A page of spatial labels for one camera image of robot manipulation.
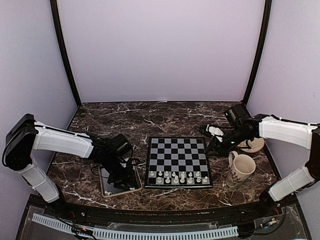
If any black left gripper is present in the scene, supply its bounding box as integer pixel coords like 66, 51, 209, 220
102, 153, 139, 192

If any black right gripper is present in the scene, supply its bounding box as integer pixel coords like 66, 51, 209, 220
205, 125, 251, 157

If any metal tray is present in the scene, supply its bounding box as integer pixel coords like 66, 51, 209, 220
98, 160, 143, 198

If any black grey chessboard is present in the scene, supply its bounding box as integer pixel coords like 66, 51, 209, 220
144, 136, 213, 189

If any white king chess piece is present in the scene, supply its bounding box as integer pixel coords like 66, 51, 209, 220
179, 174, 186, 184

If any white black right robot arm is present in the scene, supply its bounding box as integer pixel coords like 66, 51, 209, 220
201, 114, 320, 217

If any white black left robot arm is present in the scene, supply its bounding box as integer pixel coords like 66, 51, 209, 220
2, 113, 139, 218

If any white chess piece lying left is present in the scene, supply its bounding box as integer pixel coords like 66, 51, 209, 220
104, 191, 112, 196

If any round wooden bird coaster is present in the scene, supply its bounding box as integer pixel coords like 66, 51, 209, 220
237, 138, 265, 154

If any cream floral mug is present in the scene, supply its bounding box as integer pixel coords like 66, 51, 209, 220
226, 151, 256, 189

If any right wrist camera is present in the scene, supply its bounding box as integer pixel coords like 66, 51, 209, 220
199, 124, 225, 142

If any white slotted cable duct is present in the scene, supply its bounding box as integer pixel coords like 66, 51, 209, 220
31, 213, 239, 240

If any black right frame post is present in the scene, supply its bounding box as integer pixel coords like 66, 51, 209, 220
241, 0, 272, 106

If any black frame post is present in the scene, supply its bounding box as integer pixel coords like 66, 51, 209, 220
50, 0, 82, 108
241, 0, 272, 106

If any black left frame post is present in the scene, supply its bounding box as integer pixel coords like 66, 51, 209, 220
50, 0, 82, 108

